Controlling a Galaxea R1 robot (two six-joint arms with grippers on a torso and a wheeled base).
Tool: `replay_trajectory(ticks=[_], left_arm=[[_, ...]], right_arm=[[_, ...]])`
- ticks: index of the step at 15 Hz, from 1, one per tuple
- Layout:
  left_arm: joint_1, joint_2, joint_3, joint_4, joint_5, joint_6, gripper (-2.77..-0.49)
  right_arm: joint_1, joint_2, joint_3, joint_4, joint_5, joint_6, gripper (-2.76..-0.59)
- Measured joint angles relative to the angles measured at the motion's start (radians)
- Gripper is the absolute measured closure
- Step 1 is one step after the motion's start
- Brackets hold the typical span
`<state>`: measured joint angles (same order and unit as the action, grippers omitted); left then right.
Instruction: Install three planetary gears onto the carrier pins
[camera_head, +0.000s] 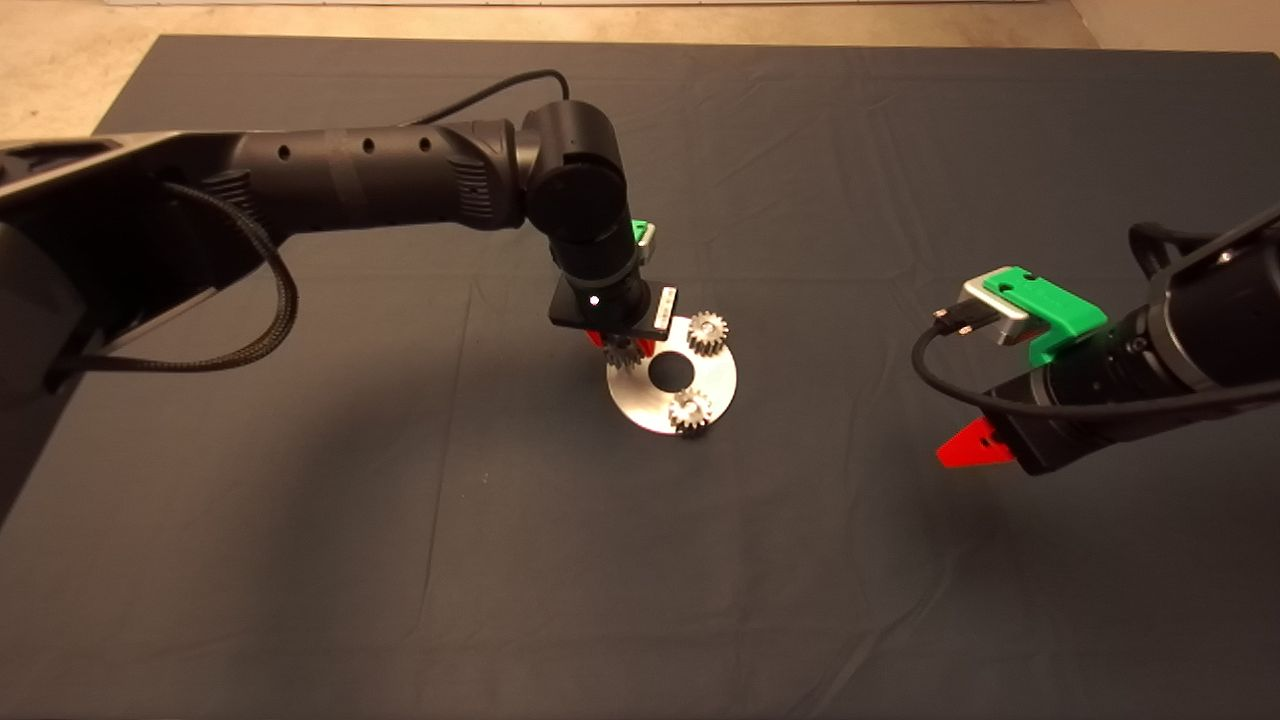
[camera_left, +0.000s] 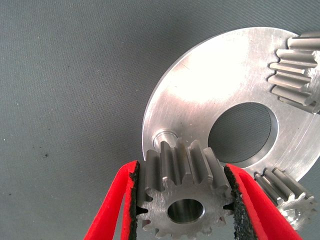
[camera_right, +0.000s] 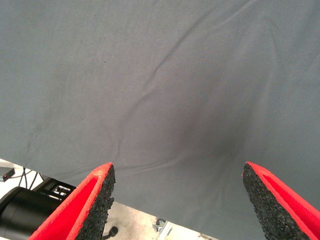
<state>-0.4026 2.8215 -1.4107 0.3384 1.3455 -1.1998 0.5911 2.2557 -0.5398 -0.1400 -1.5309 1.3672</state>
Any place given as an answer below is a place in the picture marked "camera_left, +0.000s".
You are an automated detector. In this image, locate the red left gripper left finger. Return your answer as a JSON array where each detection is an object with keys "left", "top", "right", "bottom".
[{"left": 83, "top": 160, "right": 140, "bottom": 240}]

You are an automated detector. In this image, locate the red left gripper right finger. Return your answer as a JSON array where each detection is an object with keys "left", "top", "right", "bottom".
[{"left": 223, "top": 163, "right": 304, "bottom": 240}]

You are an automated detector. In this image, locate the small steel planetary gear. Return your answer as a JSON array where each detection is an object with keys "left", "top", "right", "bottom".
[
  {"left": 253, "top": 167, "right": 316, "bottom": 232},
  {"left": 267, "top": 31, "right": 320, "bottom": 115},
  {"left": 136, "top": 139, "right": 236, "bottom": 239}
]

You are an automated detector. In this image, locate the round metal carrier plate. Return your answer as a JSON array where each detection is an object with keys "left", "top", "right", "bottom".
[{"left": 141, "top": 26, "right": 320, "bottom": 182}]

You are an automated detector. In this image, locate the dark table cloth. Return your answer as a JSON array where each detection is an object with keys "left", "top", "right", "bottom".
[{"left": 0, "top": 0, "right": 320, "bottom": 240}]

